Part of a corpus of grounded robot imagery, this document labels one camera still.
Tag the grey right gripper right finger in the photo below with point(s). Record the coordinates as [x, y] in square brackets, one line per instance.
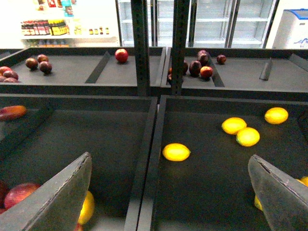
[284, 200]

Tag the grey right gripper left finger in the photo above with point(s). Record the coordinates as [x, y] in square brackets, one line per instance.
[54, 206]

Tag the red apple near finger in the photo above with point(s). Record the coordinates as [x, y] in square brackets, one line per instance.
[19, 193]

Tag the black fruit tray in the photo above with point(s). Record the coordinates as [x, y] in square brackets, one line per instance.
[211, 190]

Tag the red apple on tray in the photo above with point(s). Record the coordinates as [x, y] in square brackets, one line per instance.
[121, 55]

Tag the glass door fridge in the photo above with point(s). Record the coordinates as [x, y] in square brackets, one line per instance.
[214, 23]

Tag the black metal shelf post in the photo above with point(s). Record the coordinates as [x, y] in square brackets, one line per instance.
[141, 46]

